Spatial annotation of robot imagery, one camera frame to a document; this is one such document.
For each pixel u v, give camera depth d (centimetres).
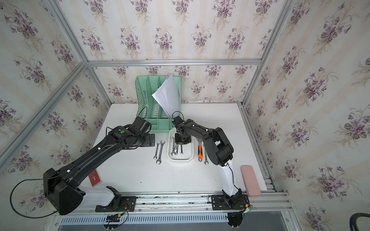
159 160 88
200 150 93
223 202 66
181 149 93
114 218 72
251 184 78
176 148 93
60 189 38
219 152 53
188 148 93
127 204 73
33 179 38
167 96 93
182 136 82
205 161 88
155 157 90
